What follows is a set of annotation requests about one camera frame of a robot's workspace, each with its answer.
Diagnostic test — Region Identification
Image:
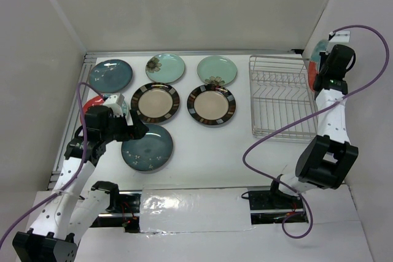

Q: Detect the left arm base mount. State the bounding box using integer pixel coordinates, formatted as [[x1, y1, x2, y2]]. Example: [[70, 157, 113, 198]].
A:
[[90, 191, 142, 233]]

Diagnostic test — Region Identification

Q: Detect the brown rim cream plate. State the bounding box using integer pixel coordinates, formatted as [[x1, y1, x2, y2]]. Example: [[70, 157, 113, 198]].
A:
[[187, 84, 236, 126], [130, 83, 180, 124]]

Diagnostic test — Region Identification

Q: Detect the chrome wire dish rack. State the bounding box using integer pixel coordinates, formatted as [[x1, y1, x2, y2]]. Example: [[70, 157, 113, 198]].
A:
[[249, 53, 317, 137]]

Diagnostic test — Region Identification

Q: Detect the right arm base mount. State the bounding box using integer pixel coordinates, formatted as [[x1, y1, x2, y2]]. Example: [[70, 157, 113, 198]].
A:
[[241, 190, 308, 225]]

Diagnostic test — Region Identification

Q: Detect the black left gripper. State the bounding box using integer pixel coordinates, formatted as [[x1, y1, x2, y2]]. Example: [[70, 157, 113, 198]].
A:
[[101, 109, 149, 144]]

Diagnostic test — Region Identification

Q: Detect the large red teal floral plate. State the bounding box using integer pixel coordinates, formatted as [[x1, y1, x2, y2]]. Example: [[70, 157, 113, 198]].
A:
[[308, 39, 329, 91]]

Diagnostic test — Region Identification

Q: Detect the small red teal floral plate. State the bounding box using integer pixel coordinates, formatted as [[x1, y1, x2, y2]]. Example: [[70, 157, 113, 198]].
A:
[[79, 93, 129, 125]]

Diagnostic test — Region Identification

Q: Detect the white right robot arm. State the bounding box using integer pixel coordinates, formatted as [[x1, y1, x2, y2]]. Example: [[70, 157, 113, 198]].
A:
[[268, 44, 359, 208]]

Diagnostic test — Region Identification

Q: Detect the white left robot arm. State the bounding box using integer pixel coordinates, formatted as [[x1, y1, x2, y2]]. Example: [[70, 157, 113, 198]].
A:
[[12, 106, 149, 261]]

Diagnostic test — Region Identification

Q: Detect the mint flower plate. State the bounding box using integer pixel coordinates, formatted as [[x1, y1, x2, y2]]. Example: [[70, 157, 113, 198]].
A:
[[145, 53, 185, 83], [196, 56, 238, 86]]

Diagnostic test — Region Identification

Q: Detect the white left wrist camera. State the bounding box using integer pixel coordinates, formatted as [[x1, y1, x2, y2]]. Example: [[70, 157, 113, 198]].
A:
[[103, 93, 125, 117]]

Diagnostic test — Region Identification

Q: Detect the dark blue blossom plate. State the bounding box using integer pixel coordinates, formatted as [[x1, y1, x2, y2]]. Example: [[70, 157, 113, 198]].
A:
[[121, 124, 174, 172]]

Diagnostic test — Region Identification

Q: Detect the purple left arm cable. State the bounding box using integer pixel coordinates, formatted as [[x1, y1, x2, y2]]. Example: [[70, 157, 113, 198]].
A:
[[0, 82, 107, 249]]

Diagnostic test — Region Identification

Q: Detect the silver tape sheet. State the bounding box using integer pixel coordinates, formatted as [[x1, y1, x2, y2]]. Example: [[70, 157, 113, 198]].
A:
[[139, 188, 252, 234]]

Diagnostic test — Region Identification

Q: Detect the aluminium rail frame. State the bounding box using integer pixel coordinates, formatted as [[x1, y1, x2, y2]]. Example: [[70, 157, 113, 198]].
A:
[[46, 53, 96, 191]]

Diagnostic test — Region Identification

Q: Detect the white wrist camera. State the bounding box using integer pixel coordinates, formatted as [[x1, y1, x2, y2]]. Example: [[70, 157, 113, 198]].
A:
[[328, 30, 351, 44], [103, 93, 125, 117]]

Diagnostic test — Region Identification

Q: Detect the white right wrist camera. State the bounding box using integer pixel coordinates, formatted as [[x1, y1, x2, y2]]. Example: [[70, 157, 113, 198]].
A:
[[328, 30, 351, 44]]

